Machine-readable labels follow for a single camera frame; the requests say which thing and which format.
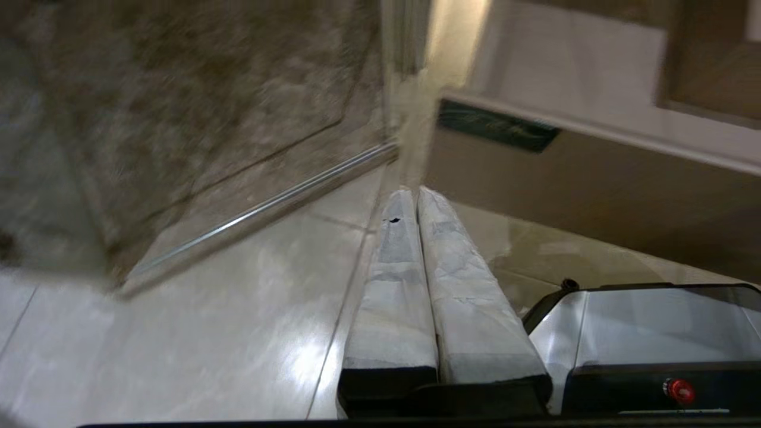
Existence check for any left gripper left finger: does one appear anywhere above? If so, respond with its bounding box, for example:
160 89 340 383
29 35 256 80
337 188 439 418

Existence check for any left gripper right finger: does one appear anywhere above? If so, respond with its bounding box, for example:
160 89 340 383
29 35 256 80
417 185 553 417

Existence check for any metal floor threshold strip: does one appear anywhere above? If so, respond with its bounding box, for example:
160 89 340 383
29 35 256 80
116 141 399 297

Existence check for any dark green label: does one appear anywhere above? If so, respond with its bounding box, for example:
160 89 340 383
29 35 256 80
438 100 561 154

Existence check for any beige vanity cabinet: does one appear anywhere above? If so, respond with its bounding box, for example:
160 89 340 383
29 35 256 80
420 0 761 286

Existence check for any red emergency stop button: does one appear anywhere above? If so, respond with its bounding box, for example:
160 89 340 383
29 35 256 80
663 378 696 406

